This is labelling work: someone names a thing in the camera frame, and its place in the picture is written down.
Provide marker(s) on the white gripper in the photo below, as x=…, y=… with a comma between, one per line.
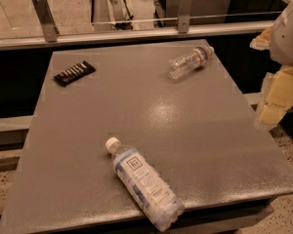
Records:
x=288, y=39

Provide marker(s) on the clear empty plastic bottle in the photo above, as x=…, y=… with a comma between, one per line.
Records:
x=183, y=65

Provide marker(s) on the blue labelled plastic bottle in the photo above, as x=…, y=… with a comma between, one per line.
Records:
x=153, y=195

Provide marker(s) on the right metal bracket post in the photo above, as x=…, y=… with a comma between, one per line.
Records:
x=184, y=15

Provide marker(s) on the metal bracket post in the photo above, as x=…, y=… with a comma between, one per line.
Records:
x=184, y=15
x=43, y=12

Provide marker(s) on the horizontal metal rail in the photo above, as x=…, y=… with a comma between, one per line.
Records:
x=131, y=36

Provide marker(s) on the left metal bracket post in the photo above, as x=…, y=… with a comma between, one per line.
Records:
x=43, y=12

